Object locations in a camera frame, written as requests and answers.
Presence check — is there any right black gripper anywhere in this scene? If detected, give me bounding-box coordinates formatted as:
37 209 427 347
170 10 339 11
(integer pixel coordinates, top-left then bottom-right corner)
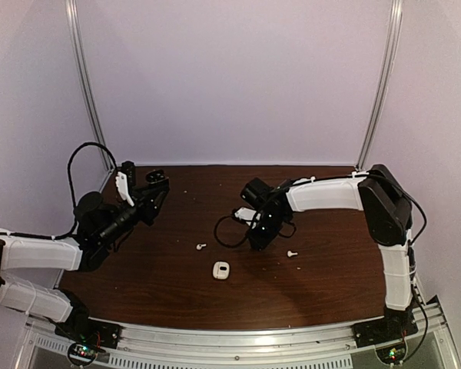
246 211 287 249

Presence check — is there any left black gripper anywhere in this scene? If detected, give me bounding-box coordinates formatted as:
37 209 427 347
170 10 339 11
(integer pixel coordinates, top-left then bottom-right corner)
98 182 168 246

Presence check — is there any black earbud charging case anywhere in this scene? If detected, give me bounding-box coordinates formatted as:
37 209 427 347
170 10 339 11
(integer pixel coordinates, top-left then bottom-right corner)
145 169 167 184

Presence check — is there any white earbud charging case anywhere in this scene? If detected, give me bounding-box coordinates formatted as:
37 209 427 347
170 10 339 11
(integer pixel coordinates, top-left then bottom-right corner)
212 261 230 281

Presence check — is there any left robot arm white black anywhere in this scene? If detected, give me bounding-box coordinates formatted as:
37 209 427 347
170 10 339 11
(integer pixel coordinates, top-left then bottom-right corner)
0 179 170 341

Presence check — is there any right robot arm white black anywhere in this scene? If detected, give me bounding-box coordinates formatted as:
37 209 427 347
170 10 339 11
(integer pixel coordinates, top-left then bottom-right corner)
232 165 416 340

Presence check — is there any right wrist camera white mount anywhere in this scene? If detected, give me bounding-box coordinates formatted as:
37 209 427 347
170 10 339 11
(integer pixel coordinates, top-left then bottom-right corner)
232 207 260 225

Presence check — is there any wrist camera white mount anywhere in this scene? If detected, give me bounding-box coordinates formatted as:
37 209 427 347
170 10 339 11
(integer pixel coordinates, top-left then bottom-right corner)
232 207 260 225
115 161 136 207

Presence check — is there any right black camera cable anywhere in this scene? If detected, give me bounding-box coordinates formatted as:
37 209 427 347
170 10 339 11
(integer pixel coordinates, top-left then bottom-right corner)
214 184 297 248

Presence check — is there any black camera cable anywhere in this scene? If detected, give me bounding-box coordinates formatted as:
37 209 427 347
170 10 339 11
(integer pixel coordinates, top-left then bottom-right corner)
49 142 120 241
214 184 297 248

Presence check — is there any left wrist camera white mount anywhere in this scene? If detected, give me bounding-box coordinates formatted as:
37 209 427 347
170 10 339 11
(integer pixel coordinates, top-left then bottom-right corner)
115 161 136 207

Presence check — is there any left black camera cable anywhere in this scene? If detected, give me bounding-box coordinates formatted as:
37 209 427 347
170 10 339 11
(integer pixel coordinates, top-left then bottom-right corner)
49 142 120 241

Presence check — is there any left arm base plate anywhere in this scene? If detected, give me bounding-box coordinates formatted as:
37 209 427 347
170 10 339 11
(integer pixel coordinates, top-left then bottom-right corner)
53 318 121 349

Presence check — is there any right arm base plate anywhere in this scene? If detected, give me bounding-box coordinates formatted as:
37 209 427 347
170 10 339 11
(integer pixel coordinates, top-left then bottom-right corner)
353 317 418 347

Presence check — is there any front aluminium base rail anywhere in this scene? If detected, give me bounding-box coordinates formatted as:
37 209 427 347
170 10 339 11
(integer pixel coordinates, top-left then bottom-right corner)
12 302 461 368

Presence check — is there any left aluminium frame post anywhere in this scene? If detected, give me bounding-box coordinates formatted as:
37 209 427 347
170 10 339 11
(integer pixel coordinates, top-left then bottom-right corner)
65 0 114 174

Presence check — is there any aluminium frame post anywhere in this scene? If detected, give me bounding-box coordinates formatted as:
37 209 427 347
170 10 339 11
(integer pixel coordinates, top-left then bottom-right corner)
355 0 403 169
65 0 114 174

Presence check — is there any right aluminium frame post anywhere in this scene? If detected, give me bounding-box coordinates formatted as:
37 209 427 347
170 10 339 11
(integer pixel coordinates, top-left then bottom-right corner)
355 0 403 169

